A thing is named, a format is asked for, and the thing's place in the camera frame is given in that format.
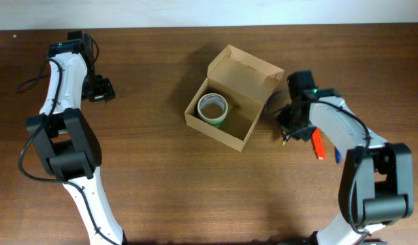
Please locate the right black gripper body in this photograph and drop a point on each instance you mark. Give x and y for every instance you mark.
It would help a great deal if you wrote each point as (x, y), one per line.
(295, 125)

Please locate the blue pen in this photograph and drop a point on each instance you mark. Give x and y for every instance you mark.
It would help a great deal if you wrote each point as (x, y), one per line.
(338, 156)

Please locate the beige masking tape roll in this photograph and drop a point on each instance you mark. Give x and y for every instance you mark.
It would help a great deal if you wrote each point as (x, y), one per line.
(212, 105)

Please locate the orange utility knife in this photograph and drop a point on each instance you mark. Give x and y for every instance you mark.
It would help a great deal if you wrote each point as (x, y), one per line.
(318, 146)

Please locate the green tape roll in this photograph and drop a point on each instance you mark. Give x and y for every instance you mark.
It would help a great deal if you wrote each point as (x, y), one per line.
(217, 122)

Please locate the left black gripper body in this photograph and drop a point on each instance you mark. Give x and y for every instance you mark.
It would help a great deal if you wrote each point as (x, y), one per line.
(96, 88)

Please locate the yellow black correction tape dispenser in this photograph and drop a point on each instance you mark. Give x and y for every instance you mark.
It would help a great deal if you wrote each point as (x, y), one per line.
(286, 136)

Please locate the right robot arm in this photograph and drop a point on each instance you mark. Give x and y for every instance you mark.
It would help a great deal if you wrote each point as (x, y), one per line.
(376, 188)

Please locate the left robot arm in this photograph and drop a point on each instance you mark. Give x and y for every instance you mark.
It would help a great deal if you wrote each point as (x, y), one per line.
(62, 148)

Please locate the brown cardboard box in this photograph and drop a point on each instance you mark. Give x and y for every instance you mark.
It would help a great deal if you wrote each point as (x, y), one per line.
(246, 82)

